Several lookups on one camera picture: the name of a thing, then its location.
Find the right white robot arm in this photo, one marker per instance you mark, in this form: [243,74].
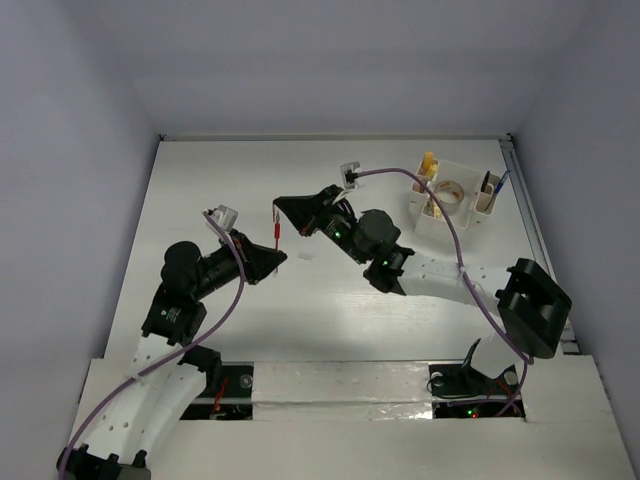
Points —
[527,309]

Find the pink highlighter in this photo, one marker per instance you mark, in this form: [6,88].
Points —
[432,170]

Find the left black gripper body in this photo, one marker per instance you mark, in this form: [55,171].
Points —
[221,268]

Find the blue pen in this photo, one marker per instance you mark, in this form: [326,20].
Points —
[501,182]

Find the red pen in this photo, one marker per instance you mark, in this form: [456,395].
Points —
[277,227]

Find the yellow highlighter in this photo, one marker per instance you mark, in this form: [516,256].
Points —
[427,162]

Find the black scissors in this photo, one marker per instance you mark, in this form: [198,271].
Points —
[485,181]

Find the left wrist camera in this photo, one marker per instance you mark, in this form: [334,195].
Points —
[220,219]

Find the white desk organizer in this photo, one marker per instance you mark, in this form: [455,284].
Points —
[466,195]

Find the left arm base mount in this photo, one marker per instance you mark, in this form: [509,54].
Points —
[229,400]

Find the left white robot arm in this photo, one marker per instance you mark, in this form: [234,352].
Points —
[123,436]

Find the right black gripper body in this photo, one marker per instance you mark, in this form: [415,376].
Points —
[336,222]

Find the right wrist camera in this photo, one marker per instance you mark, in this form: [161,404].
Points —
[349,173]

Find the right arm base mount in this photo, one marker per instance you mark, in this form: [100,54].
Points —
[460,393]

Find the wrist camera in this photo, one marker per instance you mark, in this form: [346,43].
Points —
[349,173]
[220,219]

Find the beige masking tape roll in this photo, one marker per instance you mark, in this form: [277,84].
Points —
[434,210]

